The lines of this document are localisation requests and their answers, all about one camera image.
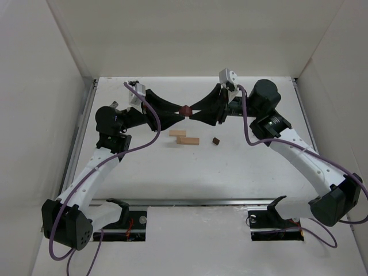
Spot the thin wood block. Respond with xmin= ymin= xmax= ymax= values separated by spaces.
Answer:
xmin=169 ymin=129 xmax=186 ymax=137

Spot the reddish brown small block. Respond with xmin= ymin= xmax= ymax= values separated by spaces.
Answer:
xmin=178 ymin=105 xmax=193 ymax=117

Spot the dark brown small block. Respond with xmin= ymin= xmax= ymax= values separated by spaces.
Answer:
xmin=213 ymin=137 xmax=220 ymax=145

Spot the large light wood block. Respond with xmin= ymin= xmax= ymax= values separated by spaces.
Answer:
xmin=177 ymin=137 xmax=200 ymax=145

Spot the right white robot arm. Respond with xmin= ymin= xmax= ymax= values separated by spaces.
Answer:
xmin=189 ymin=79 xmax=367 ymax=227

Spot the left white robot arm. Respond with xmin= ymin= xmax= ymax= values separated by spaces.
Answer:
xmin=41 ymin=89 xmax=184 ymax=251

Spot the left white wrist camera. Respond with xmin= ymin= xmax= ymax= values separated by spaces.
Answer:
xmin=128 ymin=80 xmax=146 ymax=106

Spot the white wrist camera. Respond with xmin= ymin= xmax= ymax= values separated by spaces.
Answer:
xmin=128 ymin=80 xmax=146 ymax=106
xmin=218 ymin=68 xmax=239 ymax=101

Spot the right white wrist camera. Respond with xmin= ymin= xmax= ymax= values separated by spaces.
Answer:
xmin=218 ymin=68 xmax=239 ymax=101

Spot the aluminium left rail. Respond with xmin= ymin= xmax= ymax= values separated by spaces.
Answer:
xmin=56 ymin=79 xmax=98 ymax=196

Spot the aluminium rail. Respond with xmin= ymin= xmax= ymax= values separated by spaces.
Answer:
xmin=292 ymin=78 xmax=319 ymax=153
xmin=56 ymin=79 xmax=98 ymax=196
xmin=89 ymin=197 xmax=334 ymax=208

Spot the aluminium right rail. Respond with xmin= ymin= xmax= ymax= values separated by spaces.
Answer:
xmin=292 ymin=78 xmax=319 ymax=153

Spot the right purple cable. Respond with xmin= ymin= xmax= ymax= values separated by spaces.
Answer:
xmin=237 ymin=85 xmax=368 ymax=248

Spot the purple cable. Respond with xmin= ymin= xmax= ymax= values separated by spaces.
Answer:
xmin=48 ymin=82 xmax=160 ymax=276
xmin=237 ymin=85 xmax=368 ymax=248

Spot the aluminium front rail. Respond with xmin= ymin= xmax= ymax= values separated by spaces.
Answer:
xmin=89 ymin=197 xmax=334 ymax=208

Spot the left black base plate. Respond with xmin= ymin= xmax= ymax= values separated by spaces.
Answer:
xmin=102 ymin=210 xmax=147 ymax=242

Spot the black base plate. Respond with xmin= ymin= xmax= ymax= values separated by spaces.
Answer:
xmin=102 ymin=210 xmax=147 ymax=242
xmin=246 ymin=209 xmax=304 ymax=242

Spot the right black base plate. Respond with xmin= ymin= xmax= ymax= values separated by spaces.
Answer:
xmin=246 ymin=209 xmax=304 ymax=242

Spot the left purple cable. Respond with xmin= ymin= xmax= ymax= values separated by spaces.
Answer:
xmin=48 ymin=82 xmax=160 ymax=276

